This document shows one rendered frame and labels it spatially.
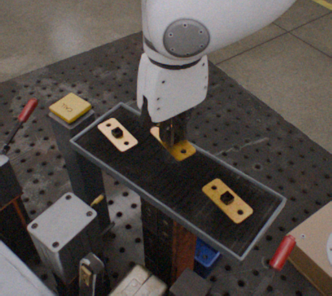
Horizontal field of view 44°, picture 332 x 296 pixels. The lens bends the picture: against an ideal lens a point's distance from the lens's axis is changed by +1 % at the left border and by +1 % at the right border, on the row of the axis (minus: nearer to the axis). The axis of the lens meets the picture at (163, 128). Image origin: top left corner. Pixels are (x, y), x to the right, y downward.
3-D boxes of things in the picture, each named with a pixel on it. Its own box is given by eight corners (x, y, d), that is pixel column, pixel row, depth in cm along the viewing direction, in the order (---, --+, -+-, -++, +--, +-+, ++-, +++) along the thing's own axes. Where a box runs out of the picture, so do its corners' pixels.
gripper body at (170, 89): (189, 20, 58) (185, 81, 66) (127, 43, 54) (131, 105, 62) (223, 45, 54) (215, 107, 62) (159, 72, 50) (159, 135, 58)
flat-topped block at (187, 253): (143, 282, 104) (134, 173, 72) (163, 259, 108) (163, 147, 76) (174, 308, 99) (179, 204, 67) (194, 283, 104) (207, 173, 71)
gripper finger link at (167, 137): (163, 105, 63) (163, 135, 68) (145, 113, 62) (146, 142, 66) (175, 116, 61) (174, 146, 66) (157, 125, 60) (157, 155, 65)
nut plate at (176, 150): (149, 131, 69) (148, 125, 68) (167, 122, 71) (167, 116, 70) (177, 162, 64) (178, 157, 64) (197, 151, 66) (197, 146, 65)
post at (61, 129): (77, 227, 115) (45, 114, 83) (96, 209, 119) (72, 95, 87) (96, 242, 111) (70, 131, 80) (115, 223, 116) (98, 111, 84)
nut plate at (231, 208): (200, 189, 68) (201, 185, 67) (217, 178, 69) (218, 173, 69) (237, 225, 63) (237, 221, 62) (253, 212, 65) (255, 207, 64)
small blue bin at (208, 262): (171, 258, 108) (172, 241, 102) (194, 232, 114) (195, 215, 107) (205, 284, 103) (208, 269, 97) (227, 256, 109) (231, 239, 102)
